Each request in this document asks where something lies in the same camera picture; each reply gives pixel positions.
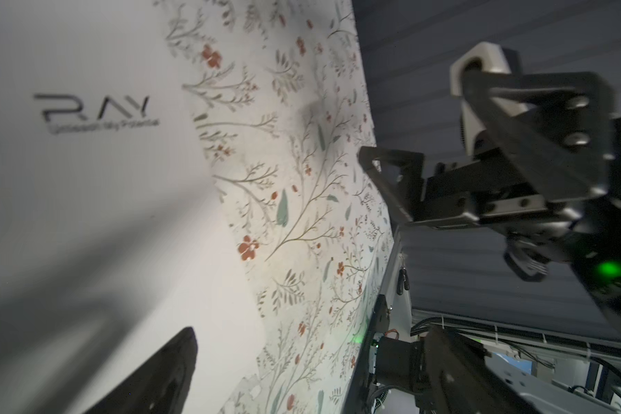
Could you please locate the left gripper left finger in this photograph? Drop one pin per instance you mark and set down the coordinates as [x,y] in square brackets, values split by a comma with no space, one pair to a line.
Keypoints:
[159,385]

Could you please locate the beige black clip folder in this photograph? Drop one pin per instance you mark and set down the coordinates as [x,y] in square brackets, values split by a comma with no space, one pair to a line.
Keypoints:
[112,238]

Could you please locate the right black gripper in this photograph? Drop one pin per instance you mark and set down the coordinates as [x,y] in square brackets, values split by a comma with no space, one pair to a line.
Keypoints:
[563,147]

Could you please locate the black handled pliers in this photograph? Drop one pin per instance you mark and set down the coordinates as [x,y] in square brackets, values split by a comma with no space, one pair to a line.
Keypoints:
[403,281]

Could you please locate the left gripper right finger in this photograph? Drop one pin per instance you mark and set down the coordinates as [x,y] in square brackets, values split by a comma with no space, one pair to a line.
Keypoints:
[460,380]

